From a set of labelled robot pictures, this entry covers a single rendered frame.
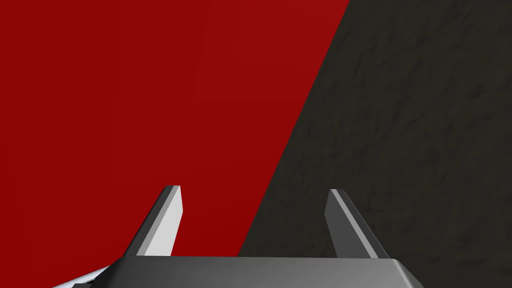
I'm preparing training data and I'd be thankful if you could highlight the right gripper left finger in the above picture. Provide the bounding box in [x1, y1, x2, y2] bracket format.
[124, 185, 184, 257]

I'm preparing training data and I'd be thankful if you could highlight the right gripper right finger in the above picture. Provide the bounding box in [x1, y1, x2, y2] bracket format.
[323, 189, 390, 260]

